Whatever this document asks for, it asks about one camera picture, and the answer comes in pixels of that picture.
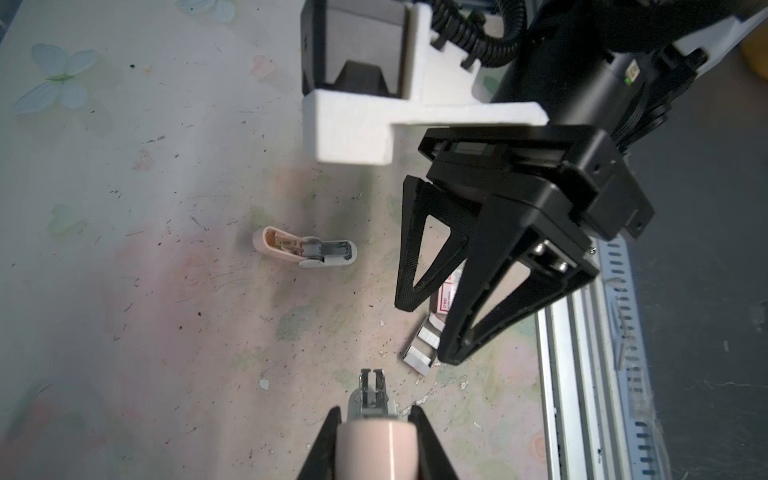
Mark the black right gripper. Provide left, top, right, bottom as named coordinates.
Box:
left=395, top=125, right=655, bottom=365

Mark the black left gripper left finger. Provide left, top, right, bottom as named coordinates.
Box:
left=297, top=406, right=342, bottom=480

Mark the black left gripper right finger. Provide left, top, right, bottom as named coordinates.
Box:
left=408, top=406, right=458, bottom=480

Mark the red staple box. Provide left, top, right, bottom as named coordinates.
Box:
left=431, top=262, right=464, bottom=319

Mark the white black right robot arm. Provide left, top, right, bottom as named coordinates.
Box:
left=395, top=1, right=767, bottom=365

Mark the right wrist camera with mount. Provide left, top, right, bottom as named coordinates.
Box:
left=300, top=1, right=548, bottom=166

